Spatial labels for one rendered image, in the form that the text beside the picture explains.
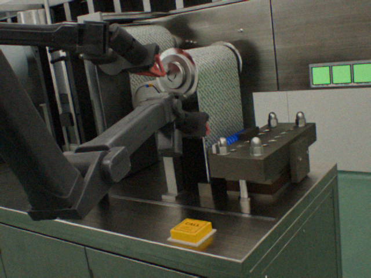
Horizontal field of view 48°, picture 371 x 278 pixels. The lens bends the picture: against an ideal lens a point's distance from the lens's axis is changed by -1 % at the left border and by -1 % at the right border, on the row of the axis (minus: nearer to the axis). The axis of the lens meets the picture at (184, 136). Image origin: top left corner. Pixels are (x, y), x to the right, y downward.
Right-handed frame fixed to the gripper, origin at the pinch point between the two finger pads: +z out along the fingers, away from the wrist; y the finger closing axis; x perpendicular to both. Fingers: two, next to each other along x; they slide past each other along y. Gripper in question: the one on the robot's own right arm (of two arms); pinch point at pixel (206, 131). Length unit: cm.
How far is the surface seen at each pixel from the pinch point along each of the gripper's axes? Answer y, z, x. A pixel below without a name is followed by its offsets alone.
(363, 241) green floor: 6, 183, -31
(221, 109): 0.3, 6.2, 7.8
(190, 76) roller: -0.9, -10.1, 12.8
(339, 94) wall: -36, 252, 84
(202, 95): 0.2, -5.0, 8.9
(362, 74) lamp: 35.8, 21.8, 22.1
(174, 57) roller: -5.3, -12.6, 17.9
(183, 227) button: 8.8, -17.6, -26.1
